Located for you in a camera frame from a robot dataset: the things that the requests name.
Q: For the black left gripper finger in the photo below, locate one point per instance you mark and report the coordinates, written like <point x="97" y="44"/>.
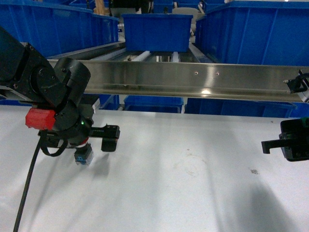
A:
<point x="109" y="135"/>

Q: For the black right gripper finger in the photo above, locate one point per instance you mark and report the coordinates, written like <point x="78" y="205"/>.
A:
<point x="267" y="145"/>

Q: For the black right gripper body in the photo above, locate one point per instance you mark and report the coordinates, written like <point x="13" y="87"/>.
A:
<point x="295" y="138"/>

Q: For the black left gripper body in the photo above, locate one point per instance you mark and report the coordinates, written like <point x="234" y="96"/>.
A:
<point x="73" y="125"/>

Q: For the red mushroom push button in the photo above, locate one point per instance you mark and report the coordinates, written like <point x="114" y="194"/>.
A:
<point x="83" y="154"/>

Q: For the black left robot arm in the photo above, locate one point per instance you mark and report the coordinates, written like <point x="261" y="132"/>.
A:
<point x="27" y="76"/>

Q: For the blue lower bin left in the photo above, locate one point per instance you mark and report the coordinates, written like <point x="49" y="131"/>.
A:
<point x="109" y="102"/>

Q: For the blue lower bin middle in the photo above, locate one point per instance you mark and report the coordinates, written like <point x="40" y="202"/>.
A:
<point x="153" y="104"/>

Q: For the blue lower bin right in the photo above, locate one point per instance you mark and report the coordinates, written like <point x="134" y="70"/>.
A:
<point x="239" y="108"/>

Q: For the blue plastic bin left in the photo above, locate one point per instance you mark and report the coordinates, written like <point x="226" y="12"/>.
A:
<point x="56" y="29"/>

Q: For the blue plastic bin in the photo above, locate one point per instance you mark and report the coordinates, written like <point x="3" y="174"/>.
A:
<point x="56" y="29"/>
<point x="256" y="32"/>
<point x="157" y="32"/>

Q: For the blue plastic bin right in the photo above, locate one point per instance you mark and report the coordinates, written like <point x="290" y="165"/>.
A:
<point x="256" y="32"/>

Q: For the blue plastic bin centre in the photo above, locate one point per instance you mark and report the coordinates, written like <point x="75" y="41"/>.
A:
<point x="157" y="32"/>

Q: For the stainless steel shelf rail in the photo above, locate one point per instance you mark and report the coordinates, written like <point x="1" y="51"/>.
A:
<point x="194" y="80"/>

